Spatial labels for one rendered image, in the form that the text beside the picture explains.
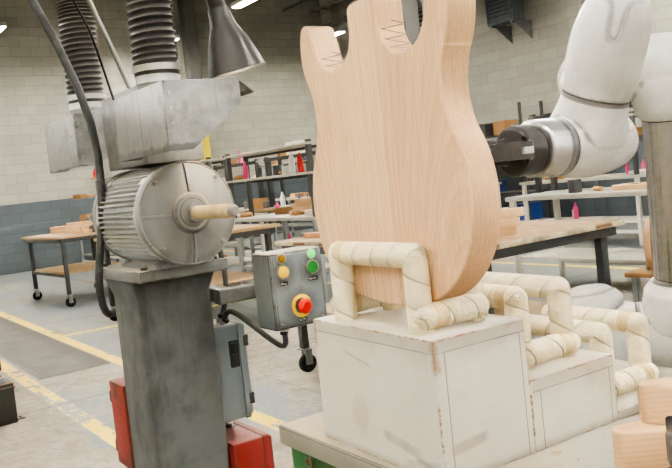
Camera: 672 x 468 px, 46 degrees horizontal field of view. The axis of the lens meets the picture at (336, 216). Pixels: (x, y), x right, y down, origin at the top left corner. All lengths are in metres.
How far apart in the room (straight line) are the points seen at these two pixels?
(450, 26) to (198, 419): 1.48
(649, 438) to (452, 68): 0.47
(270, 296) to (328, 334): 0.94
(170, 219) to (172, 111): 0.37
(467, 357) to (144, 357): 1.26
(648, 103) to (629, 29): 0.59
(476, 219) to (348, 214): 0.25
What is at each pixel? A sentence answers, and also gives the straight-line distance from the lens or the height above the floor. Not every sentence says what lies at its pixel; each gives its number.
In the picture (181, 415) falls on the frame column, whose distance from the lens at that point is 2.15.
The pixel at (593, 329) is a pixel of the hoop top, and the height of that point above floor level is 1.04.
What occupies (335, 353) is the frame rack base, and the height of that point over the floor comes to 1.06.
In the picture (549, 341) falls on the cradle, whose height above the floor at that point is 1.05.
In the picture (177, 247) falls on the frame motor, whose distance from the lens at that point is 1.93.
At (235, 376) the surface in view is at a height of 0.78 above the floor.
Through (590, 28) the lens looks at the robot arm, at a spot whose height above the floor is 1.47.
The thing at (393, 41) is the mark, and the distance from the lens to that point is 1.03.
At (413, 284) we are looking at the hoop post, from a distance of 0.95.
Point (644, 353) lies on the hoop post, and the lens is 1.27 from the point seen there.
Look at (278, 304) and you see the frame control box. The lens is 2.04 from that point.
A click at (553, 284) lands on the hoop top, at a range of 1.12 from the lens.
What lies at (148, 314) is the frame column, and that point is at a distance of 2.07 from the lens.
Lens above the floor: 1.30
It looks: 3 degrees down
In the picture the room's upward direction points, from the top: 6 degrees counter-clockwise
